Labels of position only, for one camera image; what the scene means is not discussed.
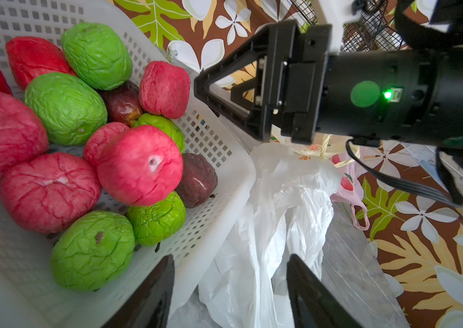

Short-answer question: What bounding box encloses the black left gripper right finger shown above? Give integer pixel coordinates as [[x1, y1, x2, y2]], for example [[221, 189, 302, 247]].
[[286, 254, 361, 328]]

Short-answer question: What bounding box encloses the white plastic bag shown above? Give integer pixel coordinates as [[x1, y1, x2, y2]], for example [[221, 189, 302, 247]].
[[199, 143, 341, 327]]

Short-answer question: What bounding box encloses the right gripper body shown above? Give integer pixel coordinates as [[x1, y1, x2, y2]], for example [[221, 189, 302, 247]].
[[255, 22, 449, 146]]

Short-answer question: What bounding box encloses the green apple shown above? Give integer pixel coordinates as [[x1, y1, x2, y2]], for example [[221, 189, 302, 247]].
[[61, 22, 133, 91], [51, 210, 136, 292], [131, 113, 186, 154], [126, 191, 187, 247], [24, 72, 108, 146]]

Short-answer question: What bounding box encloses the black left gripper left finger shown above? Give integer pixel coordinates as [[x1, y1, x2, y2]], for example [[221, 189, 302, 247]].
[[104, 254, 175, 328]]

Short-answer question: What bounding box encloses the pink apple-print plastic bag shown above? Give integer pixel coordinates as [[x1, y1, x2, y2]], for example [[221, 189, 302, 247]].
[[331, 142, 370, 231]]

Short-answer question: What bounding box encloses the white perforated plastic basket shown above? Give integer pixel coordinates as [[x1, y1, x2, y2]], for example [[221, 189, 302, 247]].
[[0, 0, 257, 328]]

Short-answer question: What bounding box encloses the yellow orange-print plastic bag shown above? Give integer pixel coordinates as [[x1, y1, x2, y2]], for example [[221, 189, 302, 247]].
[[270, 125, 354, 168]]

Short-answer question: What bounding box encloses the black wire wall basket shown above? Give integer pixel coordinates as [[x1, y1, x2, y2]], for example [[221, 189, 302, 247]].
[[292, 0, 406, 54]]

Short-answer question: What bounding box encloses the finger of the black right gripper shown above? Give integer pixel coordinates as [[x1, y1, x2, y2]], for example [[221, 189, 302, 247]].
[[196, 75, 271, 142], [194, 28, 270, 103]]

